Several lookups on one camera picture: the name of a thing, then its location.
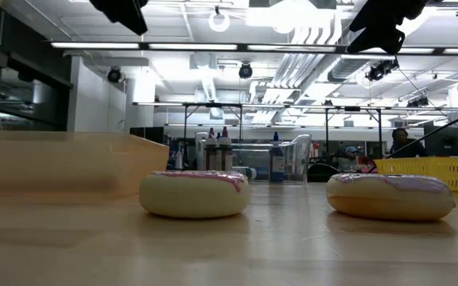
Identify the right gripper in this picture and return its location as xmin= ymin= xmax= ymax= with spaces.
xmin=346 ymin=0 xmax=430 ymax=56

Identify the red tip ink bottle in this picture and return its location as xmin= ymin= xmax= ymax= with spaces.
xmin=204 ymin=126 xmax=219 ymax=172
xmin=217 ymin=126 xmax=234 ymax=172

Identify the purple frosted donut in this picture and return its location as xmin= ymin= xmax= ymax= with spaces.
xmin=325 ymin=172 xmax=456 ymax=222

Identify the pink frosted donut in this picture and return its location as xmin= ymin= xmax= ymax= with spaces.
xmin=138 ymin=170 xmax=251 ymax=219

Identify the black overhead light bar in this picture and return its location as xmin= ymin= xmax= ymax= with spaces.
xmin=49 ymin=41 xmax=458 ymax=56

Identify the black ceiling spotlight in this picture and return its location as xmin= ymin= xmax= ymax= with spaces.
xmin=107 ymin=66 xmax=123 ymax=84
xmin=366 ymin=58 xmax=400 ymax=83
xmin=238 ymin=62 xmax=254 ymax=79

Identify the person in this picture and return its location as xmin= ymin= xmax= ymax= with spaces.
xmin=338 ymin=145 xmax=367 ymax=172
xmin=390 ymin=127 xmax=427 ymax=159

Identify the black framed glass partition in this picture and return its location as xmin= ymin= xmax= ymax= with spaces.
xmin=0 ymin=0 xmax=74 ymax=132

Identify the black computer monitor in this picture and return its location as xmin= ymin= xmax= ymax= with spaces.
xmin=423 ymin=125 xmax=458 ymax=158

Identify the yellow plastic basket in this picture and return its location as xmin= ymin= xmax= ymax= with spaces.
xmin=374 ymin=157 xmax=458 ymax=193

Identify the clear plastic bin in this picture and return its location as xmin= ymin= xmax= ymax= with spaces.
xmin=194 ymin=131 xmax=312 ymax=186

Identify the orange translucent plastic tray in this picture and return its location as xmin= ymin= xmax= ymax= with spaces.
xmin=0 ymin=130 xmax=170 ymax=198

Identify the silver ventilation duct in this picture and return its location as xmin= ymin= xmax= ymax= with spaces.
xmin=327 ymin=23 xmax=373 ymax=84

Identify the white ring light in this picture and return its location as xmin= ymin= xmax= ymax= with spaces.
xmin=208 ymin=10 xmax=231 ymax=33

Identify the black background workstation frame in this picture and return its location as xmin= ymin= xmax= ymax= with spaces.
xmin=292 ymin=103 xmax=386 ymax=160
xmin=132 ymin=101 xmax=246 ymax=170

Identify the thin black power cable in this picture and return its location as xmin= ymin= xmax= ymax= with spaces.
xmin=367 ymin=106 xmax=458 ymax=174

